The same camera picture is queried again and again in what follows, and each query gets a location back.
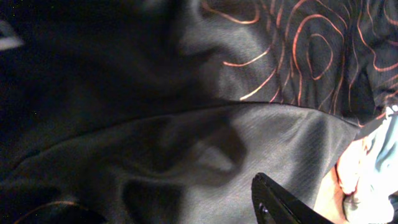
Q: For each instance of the black orange-patterned jersey shirt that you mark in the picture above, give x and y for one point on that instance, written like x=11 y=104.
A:
x=164 y=111

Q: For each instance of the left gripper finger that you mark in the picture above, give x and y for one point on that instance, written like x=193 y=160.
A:
x=273 y=204

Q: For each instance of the light blue t-shirt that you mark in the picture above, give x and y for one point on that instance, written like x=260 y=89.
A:
x=377 y=181

